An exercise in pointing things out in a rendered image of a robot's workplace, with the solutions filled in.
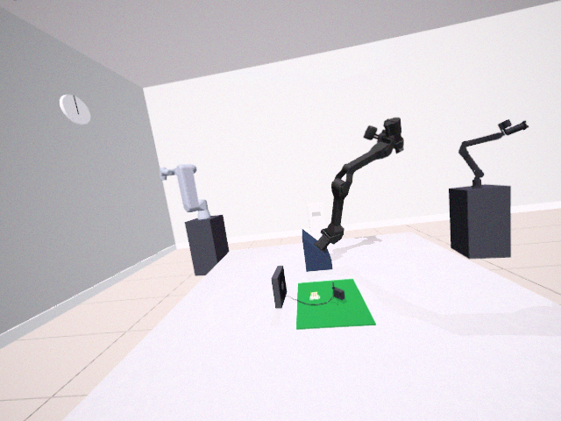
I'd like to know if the green flat board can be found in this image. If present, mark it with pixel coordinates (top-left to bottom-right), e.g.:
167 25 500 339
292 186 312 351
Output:
296 278 377 330

